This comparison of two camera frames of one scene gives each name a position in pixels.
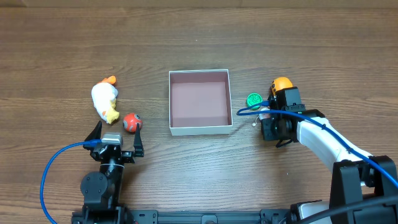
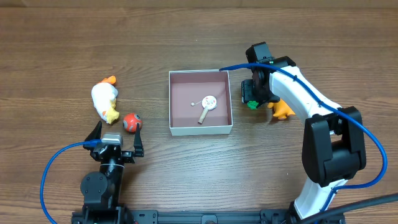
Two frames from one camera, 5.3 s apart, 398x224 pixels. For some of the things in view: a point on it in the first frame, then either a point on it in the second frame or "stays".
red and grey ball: (130, 122) stays
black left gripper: (116, 154) stays
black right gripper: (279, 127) to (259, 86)
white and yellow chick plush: (104, 95) stays
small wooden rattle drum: (263, 116) to (209, 102)
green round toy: (254, 99) stays
